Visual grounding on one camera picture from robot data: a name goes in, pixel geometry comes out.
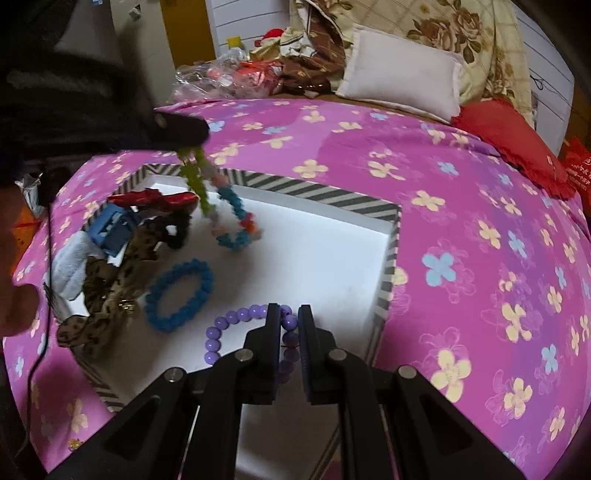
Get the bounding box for purple bead bracelet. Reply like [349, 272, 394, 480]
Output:
[203, 303, 304, 386]

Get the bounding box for red bow hair clip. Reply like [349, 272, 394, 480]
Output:
[107, 188, 199, 213]

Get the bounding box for blue hair claw clip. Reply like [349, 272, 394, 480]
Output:
[86, 203, 140, 257]

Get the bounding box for bare left hand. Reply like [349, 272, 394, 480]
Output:
[0, 186, 42, 339]

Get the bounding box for striped white tray box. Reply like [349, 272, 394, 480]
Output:
[72, 169, 402, 479]

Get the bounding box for red cushion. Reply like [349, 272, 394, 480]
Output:
[451, 98, 576, 200]

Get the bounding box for white pillow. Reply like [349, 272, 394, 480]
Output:
[337, 25, 463, 123]

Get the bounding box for white fluffy scrunchie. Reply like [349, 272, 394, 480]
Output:
[52, 231, 106, 300]

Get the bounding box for colourful star bead bracelet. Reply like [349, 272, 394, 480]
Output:
[177, 147, 264, 252]

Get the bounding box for black scrunchie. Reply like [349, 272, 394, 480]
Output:
[158, 210, 190, 250]

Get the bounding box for red shopping bag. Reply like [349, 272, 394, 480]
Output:
[563, 137, 591, 206]

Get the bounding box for blue bead bracelet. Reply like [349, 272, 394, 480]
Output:
[143, 257, 216, 334]

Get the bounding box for pink floral bedsheet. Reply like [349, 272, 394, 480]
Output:
[5, 99, 590, 479]

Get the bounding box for clear plastic bag of items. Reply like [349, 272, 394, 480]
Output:
[168, 47, 283, 104]

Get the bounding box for brown patterned cloth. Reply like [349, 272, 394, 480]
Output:
[280, 1, 346, 96]

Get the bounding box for red santa plush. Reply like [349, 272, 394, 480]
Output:
[249, 28, 284, 61]

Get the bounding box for leopard print hair bow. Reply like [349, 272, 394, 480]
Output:
[56, 216, 172, 358]

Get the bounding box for floral beige quilt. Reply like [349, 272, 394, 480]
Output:
[326, 0, 533, 122]

